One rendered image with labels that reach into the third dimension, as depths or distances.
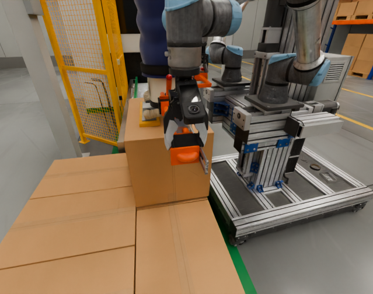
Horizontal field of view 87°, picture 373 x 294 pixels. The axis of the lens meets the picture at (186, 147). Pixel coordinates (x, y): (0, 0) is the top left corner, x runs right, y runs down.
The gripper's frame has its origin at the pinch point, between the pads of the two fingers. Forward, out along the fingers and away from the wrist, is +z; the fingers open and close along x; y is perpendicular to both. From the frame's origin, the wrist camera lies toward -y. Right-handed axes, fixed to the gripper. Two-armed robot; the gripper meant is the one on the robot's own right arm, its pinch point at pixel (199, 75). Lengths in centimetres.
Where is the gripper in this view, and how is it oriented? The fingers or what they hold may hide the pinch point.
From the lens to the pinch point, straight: 141.9
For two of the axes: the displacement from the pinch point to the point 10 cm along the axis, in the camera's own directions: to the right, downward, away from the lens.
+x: 9.8, -0.9, 1.6
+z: 0.0, 8.6, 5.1
